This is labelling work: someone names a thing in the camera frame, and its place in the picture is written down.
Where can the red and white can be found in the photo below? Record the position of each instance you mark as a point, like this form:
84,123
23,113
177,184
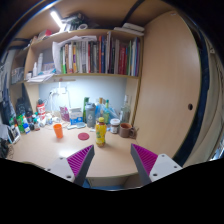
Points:
41,110

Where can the white wall power socket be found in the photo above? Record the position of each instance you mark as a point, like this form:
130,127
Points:
60,91

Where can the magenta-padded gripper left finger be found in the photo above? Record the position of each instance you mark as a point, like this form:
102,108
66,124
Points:
78,160

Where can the brown mug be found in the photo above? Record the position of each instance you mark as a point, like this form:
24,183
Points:
125,130

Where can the green-capped small brown bottle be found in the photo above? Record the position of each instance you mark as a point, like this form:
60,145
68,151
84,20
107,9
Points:
36,125

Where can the white-capped clear glass bottle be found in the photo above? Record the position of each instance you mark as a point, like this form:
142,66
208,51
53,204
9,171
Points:
125,111

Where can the grey shaker bottle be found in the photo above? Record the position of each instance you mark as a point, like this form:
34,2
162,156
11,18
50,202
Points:
90,116

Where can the ceiling light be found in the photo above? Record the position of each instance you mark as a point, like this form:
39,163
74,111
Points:
56,18

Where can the white LED light bar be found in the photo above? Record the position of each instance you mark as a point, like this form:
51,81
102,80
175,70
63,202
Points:
64,80

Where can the flat round red coaster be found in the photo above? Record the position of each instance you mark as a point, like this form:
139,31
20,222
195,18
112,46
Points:
83,136

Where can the small green bottle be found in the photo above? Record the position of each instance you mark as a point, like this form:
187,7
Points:
20,123

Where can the green-capped slim bottle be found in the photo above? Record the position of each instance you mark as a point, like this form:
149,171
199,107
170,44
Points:
106,113

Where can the light blue hairbrush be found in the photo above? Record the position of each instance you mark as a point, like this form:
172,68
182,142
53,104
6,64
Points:
76,126

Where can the green plastic bottle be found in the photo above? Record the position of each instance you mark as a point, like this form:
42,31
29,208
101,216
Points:
85,106

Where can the yellow-capped orange drink bottle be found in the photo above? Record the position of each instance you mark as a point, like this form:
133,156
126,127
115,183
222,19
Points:
101,133

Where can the pink drink carton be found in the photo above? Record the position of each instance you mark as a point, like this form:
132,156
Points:
64,114

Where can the orange plastic cup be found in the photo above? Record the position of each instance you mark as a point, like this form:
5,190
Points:
58,131

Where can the picture frame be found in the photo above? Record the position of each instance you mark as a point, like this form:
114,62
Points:
14,134

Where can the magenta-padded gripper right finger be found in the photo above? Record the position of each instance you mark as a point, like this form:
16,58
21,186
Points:
146,158

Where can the white pill bottle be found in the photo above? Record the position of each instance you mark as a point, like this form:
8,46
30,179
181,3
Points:
49,119

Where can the gold-capped clear glass bottle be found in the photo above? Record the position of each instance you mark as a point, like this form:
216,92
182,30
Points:
100,106

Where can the blue plastic bag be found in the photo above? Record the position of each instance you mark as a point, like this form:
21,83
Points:
112,113

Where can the white-lidded brown spread jar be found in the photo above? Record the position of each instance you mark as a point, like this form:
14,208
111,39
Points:
114,126

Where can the blue-capped small white bottle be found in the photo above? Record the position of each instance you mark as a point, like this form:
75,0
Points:
26,128

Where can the wooden wardrobe door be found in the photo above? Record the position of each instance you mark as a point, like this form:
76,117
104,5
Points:
166,86

